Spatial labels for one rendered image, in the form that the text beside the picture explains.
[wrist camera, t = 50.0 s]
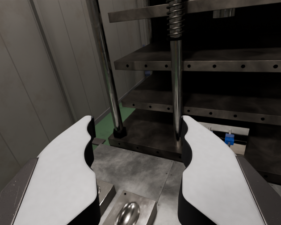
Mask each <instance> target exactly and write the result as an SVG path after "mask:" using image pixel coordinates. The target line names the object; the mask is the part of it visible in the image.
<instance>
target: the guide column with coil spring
mask: <svg viewBox="0 0 281 225"><path fill-rule="evenodd" d="M180 2H182V0H173V1H170V2H169V5H172V4H177V3H180ZM180 8H182V4H181V5H178V6H174V7H170V8H169V11H173V10H177V9H180ZM181 14H182V11H179V12H174V13H170V14H169V17H173V16H177V15H181ZM180 20H182V17H178V18H174V19H170V20H169V23H171V22H175V21H180ZM178 26H182V22H181V23H178V24H173V25H170V28H174V27H178ZM180 31H182V28H180V29H175V30H170V33H177V32H180ZM181 36H182V33H181V34H177V35H172V36H170V37H171V38H176V37H181ZM170 49H171V73H172V108H173V132H174V145H175V146H177V147H181V146H183V142H182V140H181V138H180V137H178V133H179V119H180V116H183V53H182V40H178V41H170Z"/></svg>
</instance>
